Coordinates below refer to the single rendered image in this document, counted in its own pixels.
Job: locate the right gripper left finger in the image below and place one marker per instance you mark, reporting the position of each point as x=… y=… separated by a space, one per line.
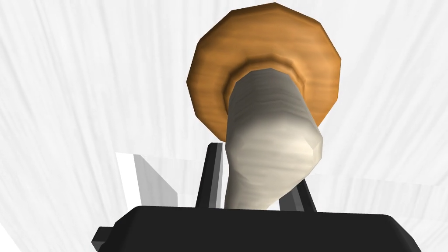
x=210 y=182

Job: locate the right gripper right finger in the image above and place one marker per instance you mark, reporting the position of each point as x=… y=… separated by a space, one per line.
x=300 y=201

